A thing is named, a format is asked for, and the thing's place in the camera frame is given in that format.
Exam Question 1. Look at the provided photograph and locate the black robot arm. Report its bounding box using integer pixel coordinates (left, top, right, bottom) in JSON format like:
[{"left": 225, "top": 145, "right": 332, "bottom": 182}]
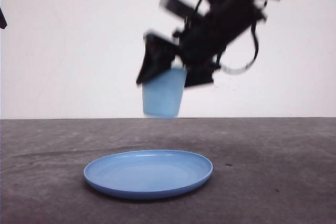
[
  {"left": 136, "top": 0, "right": 266, "bottom": 87},
  {"left": 0, "top": 9, "right": 7, "bottom": 29}
]

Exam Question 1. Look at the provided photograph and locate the blue plastic plate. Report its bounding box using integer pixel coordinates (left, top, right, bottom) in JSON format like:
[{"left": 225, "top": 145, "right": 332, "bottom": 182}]
[{"left": 83, "top": 150, "right": 213, "bottom": 200}]

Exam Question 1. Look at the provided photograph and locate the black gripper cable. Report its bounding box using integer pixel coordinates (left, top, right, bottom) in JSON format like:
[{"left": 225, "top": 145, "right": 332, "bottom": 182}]
[{"left": 219, "top": 22, "right": 260, "bottom": 76}]

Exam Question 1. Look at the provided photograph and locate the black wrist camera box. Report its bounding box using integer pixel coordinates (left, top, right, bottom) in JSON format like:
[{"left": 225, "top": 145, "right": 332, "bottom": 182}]
[{"left": 159, "top": 0, "right": 204, "bottom": 20}]

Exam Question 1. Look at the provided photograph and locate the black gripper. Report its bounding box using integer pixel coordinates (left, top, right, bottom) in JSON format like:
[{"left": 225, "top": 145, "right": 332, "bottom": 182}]
[{"left": 136, "top": 0, "right": 266, "bottom": 88}]

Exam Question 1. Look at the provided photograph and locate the light blue plastic cup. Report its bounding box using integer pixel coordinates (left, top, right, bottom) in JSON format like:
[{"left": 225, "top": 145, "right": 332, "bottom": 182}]
[{"left": 142, "top": 68, "right": 187, "bottom": 118}]

